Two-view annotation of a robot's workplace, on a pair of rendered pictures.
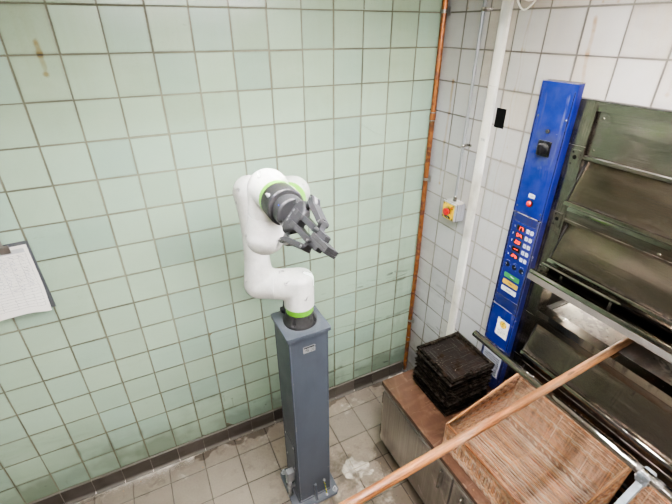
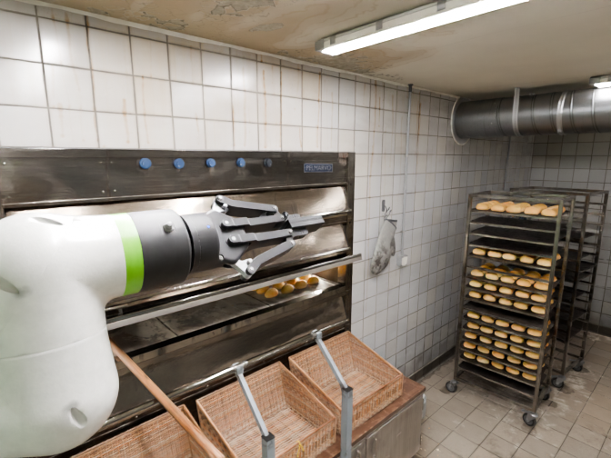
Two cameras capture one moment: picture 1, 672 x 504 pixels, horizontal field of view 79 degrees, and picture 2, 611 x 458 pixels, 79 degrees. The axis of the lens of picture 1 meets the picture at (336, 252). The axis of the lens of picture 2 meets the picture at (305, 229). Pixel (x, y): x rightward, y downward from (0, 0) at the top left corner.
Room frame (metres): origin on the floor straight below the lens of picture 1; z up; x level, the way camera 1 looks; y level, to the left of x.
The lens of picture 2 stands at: (0.84, 0.59, 2.07)
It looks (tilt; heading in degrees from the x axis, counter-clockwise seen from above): 11 degrees down; 255
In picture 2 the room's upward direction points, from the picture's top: straight up
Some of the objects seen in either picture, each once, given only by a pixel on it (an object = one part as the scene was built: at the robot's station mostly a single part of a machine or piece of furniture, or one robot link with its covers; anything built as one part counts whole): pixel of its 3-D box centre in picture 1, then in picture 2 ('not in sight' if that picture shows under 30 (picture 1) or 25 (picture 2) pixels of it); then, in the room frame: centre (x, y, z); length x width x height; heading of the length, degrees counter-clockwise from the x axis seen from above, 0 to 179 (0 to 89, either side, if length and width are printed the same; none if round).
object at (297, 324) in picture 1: (295, 307); not in sight; (1.47, 0.18, 1.23); 0.26 x 0.15 x 0.06; 27
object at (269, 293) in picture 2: not in sight; (270, 276); (0.39, -2.00, 1.21); 0.61 x 0.48 x 0.06; 116
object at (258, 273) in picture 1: (259, 240); not in sight; (1.43, 0.31, 1.59); 0.16 x 0.13 x 0.53; 85
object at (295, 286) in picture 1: (295, 290); not in sight; (1.42, 0.17, 1.36); 0.16 x 0.13 x 0.19; 85
